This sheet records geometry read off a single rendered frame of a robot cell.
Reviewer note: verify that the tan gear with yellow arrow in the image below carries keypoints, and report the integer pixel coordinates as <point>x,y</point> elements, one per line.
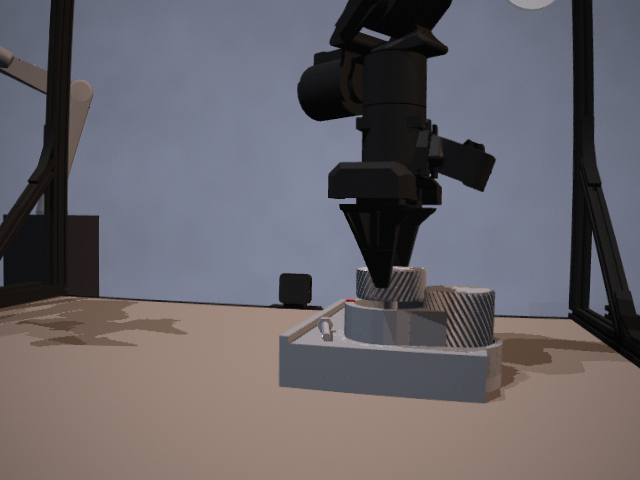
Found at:
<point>406,284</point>

